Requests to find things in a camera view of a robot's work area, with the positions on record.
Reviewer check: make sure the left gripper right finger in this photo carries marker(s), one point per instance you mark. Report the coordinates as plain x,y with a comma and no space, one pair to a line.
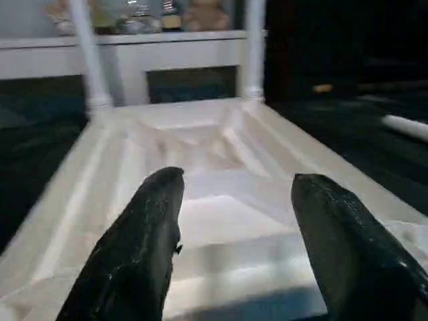
351,250

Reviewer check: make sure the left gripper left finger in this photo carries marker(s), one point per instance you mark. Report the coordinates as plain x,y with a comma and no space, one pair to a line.
133,250

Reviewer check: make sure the white plastic table top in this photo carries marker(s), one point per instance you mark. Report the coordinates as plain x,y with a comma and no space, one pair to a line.
217,217

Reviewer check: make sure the small yellow label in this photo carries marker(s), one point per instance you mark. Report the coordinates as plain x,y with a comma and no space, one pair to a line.
323,88

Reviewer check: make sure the white cabinet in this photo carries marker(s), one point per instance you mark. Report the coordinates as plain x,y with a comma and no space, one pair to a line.
167,50

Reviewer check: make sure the beige plush toy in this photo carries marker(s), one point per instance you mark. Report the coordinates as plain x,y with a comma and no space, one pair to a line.
207,15

